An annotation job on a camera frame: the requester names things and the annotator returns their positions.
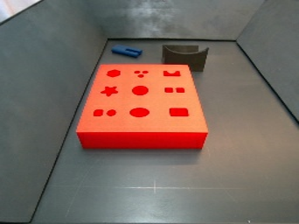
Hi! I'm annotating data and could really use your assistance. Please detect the blue square-circle peg object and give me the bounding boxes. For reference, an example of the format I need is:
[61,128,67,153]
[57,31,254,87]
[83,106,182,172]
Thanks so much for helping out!
[111,45,143,58]

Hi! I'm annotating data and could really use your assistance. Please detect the red shape-sorter block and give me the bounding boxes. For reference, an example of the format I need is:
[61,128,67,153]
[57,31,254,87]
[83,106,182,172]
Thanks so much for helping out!
[76,64,208,149]

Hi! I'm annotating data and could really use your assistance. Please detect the black curved fixture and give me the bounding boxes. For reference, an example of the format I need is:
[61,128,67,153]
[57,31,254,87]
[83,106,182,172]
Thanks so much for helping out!
[163,45,210,72]

